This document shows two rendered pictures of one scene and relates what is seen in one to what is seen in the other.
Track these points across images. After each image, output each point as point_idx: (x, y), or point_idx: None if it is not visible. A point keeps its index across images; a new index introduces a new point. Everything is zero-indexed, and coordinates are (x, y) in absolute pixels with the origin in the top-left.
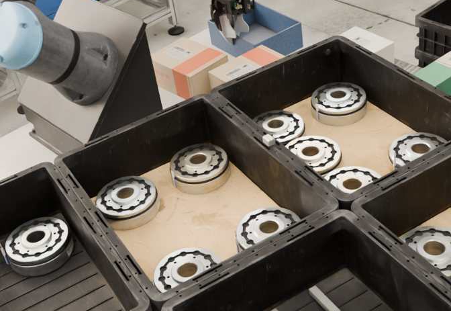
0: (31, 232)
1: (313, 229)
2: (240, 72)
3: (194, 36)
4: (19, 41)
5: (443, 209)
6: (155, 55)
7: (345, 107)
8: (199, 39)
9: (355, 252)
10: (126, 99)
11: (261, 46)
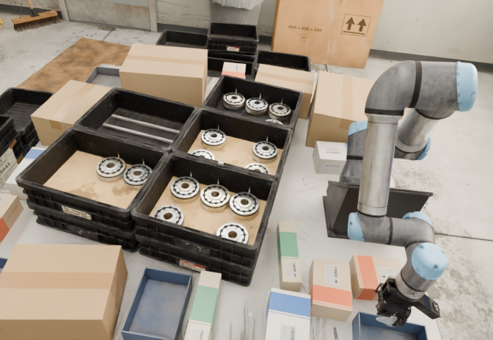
0: None
1: (174, 139)
2: (331, 273)
3: (439, 338)
4: (351, 124)
5: None
6: (397, 263)
7: (222, 229)
8: (430, 335)
9: None
10: (335, 194)
11: (350, 308)
